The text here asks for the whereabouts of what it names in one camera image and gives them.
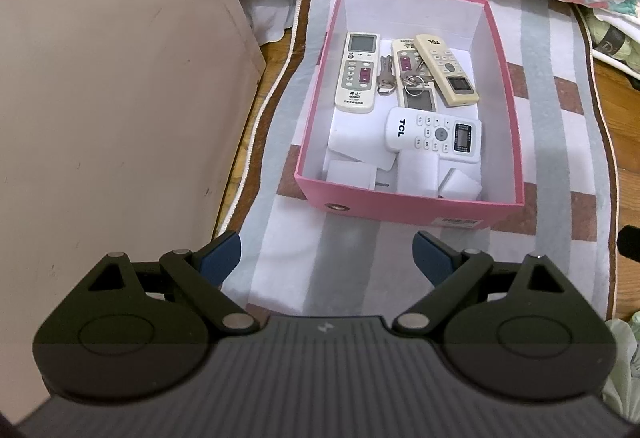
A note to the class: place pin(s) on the white power adapter plug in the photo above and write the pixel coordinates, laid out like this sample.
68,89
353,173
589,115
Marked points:
417,173

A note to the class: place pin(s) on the beige cabinet panel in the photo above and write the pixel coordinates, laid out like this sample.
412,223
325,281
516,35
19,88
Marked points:
120,120

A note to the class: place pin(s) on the white TCL remote control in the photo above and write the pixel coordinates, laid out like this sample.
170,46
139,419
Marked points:
452,138

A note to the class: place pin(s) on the green yarn skein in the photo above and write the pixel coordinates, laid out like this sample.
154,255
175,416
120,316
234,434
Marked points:
608,39

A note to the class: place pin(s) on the silver keys on ring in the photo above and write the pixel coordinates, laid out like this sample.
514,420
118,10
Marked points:
386,81

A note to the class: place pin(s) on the striped grey brown rug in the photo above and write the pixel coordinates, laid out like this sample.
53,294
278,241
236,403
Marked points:
297,259

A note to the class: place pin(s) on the cream TCL remote control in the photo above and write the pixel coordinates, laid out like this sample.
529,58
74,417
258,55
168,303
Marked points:
451,80

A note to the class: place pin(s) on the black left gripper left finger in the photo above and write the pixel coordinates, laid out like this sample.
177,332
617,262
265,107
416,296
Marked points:
198,277

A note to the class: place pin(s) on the white rectangular adapter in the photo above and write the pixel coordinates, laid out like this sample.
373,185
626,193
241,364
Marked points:
459,186

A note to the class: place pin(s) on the pink cardboard box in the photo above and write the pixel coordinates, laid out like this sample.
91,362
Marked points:
470,29

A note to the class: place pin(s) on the white bed sheet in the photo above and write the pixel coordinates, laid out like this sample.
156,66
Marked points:
269,19

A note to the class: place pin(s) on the white Qunda remote control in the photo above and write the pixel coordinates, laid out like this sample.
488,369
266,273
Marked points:
356,88

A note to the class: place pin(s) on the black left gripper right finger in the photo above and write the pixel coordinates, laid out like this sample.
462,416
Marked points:
454,275

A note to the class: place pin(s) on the cream remote with purple buttons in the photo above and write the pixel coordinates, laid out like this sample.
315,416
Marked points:
407,58

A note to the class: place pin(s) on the silver key bunch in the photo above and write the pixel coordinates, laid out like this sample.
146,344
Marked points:
414,83

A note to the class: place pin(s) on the white charger block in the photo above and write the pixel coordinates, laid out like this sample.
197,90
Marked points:
352,174

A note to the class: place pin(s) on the white flat card box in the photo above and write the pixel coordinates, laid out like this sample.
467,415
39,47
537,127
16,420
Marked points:
361,137

